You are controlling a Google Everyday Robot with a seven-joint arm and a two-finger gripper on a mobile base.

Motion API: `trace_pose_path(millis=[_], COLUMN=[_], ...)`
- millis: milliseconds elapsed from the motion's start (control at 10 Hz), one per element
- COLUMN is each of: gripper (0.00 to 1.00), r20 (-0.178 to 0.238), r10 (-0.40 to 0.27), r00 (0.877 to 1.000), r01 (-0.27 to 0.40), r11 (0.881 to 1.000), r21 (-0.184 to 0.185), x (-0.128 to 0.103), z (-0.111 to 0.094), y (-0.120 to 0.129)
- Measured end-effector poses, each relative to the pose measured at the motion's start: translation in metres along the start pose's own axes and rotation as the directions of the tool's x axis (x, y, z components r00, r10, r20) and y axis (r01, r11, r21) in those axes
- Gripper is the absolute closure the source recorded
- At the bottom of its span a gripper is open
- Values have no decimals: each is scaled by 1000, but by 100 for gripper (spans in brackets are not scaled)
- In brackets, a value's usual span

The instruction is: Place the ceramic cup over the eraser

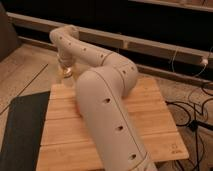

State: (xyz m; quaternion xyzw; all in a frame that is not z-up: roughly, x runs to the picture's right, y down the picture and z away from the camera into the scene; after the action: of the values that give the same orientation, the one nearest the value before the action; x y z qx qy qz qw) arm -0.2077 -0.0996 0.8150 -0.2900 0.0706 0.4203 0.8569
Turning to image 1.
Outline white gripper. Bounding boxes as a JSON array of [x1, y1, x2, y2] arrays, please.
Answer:
[[58, 50, 76, 69]]

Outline white ceramic cup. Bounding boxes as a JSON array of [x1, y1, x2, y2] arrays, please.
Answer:
[[62, 67, 73, 78]]

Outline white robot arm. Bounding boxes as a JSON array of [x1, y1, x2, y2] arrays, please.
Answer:
[[50, 25, 157, 171]]

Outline black floor mat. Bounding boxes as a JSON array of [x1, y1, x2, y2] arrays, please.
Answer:
[[0, 91, 50, 171]]

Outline white wall shelf rail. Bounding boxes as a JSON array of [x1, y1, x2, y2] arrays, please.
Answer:
[[7, 12, 213, 64]]

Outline black cables on floor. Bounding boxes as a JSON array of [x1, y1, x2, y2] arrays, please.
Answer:
[[165, 81, 213, 171]]

